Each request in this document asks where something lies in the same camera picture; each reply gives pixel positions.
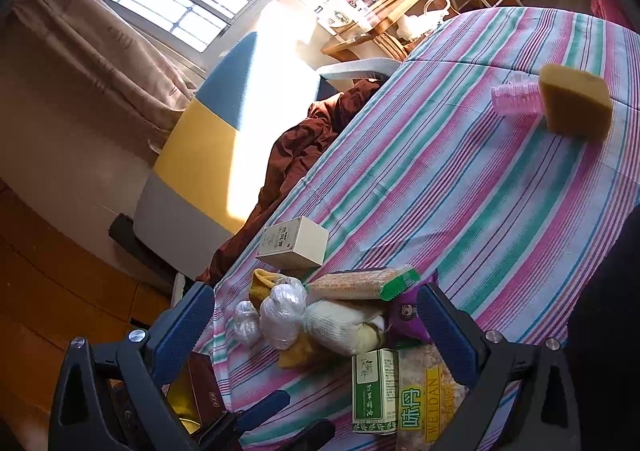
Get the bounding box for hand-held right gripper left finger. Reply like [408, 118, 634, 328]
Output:
[47, 281, 216, 451]

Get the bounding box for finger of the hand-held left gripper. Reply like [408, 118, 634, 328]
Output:
[280, 420, 337, 451]
[220, 390, 292, 437]

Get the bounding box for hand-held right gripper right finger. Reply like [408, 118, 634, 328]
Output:
[415, 283, 583, 451]

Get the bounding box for purple snack packet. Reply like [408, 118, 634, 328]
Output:
[387, 271, 441, 344]

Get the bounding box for gold tin box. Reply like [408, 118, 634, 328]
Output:
[165, 351, 231, 437]

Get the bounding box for yellow snack packet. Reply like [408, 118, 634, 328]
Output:
[395, 343, 473, 451]

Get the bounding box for green paper box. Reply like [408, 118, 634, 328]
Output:
[351, 348, 401, 434]

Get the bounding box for white knitted sponge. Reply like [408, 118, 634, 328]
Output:
[301, 300, 386, 357]

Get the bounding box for white cardboard box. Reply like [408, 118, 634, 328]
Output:
[255, 216, 329, 269]

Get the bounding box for small plastic-wrapped white bundle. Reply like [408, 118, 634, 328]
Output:
[233, 300, 262, 347]

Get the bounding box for striped bed sheet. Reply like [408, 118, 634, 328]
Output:
[192, 6, 640, 451]

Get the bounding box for grey yellow blue mattress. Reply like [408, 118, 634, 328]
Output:
[137, 31, 323, 277]

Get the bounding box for brown blanket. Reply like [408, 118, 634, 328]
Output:
[197, 78, 386, 284]

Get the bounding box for yellow sponge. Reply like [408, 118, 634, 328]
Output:
[537, 63, 613, 139]

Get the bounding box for grey chair armrest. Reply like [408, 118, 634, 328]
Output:
[317, 58, 401, 82]

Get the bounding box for beige curtain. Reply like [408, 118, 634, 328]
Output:
[12, 0, 198, 132]

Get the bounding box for white plastic bag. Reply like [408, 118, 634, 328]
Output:
[397, 0, 451, 39]

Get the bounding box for white printed boxes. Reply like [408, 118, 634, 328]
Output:
[315, 0, 353, 34]

